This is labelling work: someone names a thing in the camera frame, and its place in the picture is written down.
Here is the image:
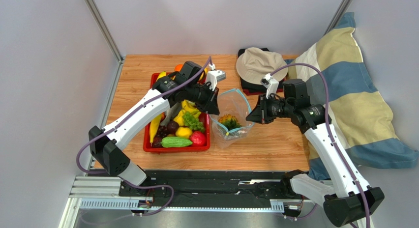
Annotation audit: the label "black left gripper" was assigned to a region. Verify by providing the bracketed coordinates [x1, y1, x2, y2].
[185, 83, 220, 116]

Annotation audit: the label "orange toy pineapple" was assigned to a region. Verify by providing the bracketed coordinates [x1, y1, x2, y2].
[218, 114, 242, 131]

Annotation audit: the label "clear zip top bag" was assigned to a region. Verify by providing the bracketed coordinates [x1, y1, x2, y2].
[210, 88, 254, 148]

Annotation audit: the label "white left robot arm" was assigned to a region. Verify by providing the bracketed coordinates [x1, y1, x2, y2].
[87, 60, 226, 186]

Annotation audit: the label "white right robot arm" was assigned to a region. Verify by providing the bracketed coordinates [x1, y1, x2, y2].
[246, 75, 385, 227]

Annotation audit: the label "yellow toy bananas bunch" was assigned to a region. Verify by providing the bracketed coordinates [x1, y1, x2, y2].
[181, 100, 201, 118]

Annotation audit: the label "green toy grapes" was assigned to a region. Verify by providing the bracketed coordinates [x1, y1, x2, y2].
[182, 112, 206, 133]

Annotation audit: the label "red toy strawberry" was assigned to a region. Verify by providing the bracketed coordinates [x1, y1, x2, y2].
[189, 131, 207, 147]

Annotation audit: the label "yellow toy pear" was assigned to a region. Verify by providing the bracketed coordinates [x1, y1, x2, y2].
[173, 110, 185, 127]

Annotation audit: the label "yellow toy lemon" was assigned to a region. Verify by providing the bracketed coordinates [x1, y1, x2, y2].
[175, 127, 193, 139]

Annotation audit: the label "grey toy fish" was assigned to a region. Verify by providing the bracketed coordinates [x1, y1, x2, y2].
[160, 103, 181, 126]

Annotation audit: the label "dark purple toy grapes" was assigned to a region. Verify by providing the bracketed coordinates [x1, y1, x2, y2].
[151, 121, 180, 148]

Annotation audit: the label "beige bucket hat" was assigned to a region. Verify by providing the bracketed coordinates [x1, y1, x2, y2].
[236, 47, 287, 85]

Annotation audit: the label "orange toy orange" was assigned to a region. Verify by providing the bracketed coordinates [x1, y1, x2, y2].
[174, 64, 183, 72]

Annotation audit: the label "green toy cucumber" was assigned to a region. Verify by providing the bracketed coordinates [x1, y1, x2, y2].
[161, 137, 193, 148]

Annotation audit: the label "yellow toy banana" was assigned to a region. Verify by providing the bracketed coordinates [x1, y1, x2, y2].
[156, 71, 167, 80]

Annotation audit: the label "red plastic tray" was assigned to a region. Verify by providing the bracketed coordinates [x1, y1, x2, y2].
[143, 73, 210, 153]

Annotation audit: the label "striped pillow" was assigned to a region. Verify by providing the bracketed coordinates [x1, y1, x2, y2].
[288, 12, 419, 169]

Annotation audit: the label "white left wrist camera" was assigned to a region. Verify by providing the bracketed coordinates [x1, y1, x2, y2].
[205, 64, 226, 91]

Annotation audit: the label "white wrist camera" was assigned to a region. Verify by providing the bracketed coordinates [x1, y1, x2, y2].
[205, 64, 226, 91]
[260, 74, 279, 99]

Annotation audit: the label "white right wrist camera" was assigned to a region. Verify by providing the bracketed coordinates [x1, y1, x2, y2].
[260, 74, 279, 99]

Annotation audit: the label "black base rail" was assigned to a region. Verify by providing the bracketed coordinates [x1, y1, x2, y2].
[119, 170, 303, 208]

